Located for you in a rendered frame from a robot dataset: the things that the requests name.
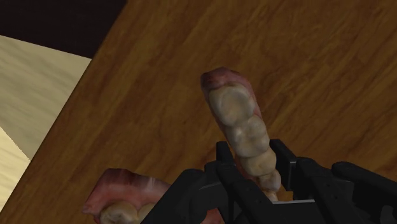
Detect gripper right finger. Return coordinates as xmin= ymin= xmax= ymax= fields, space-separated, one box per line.
xmin=268 ymin=138 xmax=397 ymax=224

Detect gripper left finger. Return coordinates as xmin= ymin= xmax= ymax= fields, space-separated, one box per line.
xmin=141 ymin=141 xmax=280 ymax=224

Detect pink denture jaw model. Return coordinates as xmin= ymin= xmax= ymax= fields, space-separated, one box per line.
xmin=81 ymin=66 xmax=283 ymax=224

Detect brown wooden table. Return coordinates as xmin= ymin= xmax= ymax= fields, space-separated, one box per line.
xmin=0 ymin=0 xmax=397 ymax=224

